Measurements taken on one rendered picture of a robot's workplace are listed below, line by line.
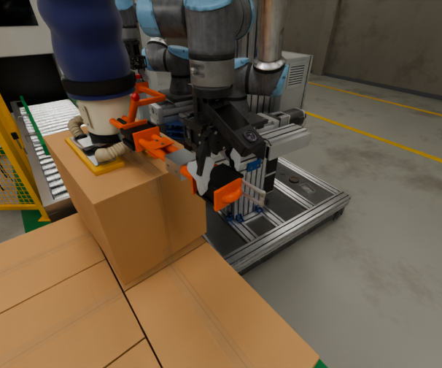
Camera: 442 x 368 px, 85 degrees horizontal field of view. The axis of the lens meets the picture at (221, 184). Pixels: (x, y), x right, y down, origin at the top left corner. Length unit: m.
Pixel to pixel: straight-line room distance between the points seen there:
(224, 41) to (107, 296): 0.95
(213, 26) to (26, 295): 1.13
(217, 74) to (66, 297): 0.99
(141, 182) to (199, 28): 0.51
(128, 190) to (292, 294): 1.24
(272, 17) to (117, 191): 0.70
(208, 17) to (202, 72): 0.07
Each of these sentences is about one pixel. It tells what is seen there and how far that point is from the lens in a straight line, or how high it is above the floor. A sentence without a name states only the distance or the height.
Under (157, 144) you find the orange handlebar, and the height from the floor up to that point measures 1.13.
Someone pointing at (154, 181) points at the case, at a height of 0.97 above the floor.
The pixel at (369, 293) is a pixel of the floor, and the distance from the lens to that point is 1.87.
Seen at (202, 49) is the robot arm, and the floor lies 1.37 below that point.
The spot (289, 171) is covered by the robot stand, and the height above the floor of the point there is 0.21.
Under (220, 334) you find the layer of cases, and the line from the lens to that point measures 0.94.
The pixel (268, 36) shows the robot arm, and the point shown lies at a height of 1.35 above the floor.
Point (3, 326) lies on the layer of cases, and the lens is 1.21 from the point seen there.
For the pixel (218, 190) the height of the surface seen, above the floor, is 1.13.
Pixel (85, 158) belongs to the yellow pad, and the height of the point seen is 1.00.
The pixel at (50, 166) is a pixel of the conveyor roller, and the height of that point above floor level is 0.54.
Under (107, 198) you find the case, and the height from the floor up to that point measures 0.98.
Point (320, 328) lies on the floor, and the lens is 1.64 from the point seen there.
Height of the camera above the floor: 1.42
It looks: 36 degrees down
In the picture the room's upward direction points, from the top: straight up
